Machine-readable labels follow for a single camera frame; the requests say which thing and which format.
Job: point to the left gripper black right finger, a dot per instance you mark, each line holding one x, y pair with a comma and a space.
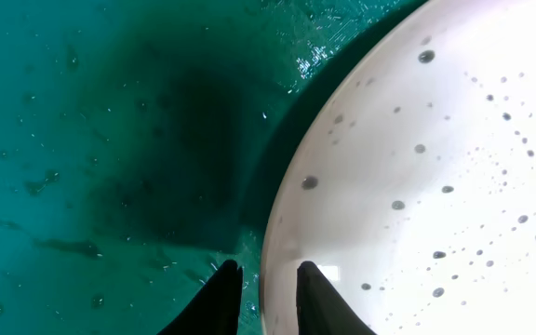
321, 310

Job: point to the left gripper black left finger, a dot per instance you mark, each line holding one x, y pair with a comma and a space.
215, 308

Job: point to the white pink plate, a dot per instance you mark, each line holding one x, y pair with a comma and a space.
414, 190

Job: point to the teal plastic tray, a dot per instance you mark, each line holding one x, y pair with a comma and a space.
142, 144

